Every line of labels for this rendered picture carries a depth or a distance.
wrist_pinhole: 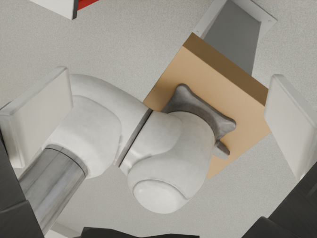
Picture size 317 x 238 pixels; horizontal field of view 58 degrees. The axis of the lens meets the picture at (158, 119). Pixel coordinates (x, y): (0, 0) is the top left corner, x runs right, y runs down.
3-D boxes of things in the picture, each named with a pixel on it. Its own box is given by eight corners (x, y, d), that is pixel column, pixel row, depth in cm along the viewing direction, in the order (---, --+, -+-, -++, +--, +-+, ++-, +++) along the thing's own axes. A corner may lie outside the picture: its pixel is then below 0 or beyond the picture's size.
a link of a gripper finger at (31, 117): (24, 169, 14) (9, 168, 14) (74, 107, 20) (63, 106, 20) (10, 114, 12) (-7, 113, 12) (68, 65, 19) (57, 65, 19)
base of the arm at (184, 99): (208, 166, 85) (204, 180, 80) (147, 123, 83) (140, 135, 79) (251, 132, 73) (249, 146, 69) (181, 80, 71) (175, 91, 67)
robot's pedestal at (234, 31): (236, 65, 154) (208, 159, 96) (191, 32, 152) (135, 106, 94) (277, 20, 135) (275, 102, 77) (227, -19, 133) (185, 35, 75)
